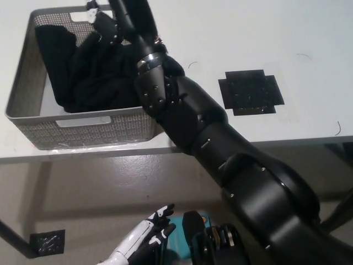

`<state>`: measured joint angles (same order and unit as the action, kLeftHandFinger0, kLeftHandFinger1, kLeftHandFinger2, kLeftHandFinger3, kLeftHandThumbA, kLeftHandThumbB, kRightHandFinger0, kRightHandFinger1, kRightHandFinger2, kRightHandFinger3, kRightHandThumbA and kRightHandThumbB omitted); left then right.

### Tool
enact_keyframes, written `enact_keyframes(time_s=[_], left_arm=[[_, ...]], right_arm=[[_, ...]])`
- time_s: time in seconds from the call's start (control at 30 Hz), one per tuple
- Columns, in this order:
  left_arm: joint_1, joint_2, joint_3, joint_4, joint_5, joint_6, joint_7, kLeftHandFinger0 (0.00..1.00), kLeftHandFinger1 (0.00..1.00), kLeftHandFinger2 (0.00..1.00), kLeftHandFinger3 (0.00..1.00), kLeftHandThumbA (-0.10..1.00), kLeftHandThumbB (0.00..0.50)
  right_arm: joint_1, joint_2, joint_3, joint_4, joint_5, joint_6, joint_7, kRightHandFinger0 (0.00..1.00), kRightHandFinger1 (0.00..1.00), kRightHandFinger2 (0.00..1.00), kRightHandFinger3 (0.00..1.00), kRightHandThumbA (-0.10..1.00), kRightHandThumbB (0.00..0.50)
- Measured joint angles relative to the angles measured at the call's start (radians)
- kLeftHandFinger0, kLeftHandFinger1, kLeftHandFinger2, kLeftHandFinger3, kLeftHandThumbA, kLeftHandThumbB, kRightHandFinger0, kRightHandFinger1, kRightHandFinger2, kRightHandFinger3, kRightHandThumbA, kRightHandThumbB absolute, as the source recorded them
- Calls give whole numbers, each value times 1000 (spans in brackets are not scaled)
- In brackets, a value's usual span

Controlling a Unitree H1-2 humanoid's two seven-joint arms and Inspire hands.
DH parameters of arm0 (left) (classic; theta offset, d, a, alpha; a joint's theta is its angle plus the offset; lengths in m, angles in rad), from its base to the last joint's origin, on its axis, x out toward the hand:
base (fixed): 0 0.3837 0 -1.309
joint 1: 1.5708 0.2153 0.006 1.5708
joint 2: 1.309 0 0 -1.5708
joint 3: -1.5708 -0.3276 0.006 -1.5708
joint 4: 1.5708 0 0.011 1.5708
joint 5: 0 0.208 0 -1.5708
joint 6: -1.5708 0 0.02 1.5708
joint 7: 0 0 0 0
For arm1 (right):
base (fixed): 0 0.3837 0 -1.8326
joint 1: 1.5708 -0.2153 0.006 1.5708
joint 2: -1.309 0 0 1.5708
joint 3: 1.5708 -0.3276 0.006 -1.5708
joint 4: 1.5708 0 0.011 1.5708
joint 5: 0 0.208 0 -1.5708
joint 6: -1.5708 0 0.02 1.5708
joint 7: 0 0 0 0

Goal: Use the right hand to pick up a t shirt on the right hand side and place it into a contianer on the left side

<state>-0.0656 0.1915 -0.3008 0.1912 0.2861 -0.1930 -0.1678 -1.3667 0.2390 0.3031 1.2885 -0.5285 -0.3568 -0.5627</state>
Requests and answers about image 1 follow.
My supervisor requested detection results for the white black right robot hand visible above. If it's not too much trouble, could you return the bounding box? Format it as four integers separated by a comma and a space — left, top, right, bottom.
85, 0, 168, 63

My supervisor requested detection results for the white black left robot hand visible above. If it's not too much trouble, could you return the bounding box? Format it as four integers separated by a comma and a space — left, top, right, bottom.
96, 203, 177, 265

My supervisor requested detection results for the black t shirt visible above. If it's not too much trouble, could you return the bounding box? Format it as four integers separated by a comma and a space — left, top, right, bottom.
35, 24, 144, 114

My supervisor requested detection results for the black floor tape patch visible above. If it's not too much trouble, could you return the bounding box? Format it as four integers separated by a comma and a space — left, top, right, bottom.
29, 229, 66, 255

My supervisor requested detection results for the clear tape strip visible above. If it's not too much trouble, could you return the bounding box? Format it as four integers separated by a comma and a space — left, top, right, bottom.
51, 141, 133, 153

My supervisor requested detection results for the grey perforated plastic basket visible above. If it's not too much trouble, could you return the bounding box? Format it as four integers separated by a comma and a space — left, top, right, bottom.
4, 4, 159, 151

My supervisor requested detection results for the black table tape patch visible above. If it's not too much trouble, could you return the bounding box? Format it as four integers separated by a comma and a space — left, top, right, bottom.
218, 69, 285, 116

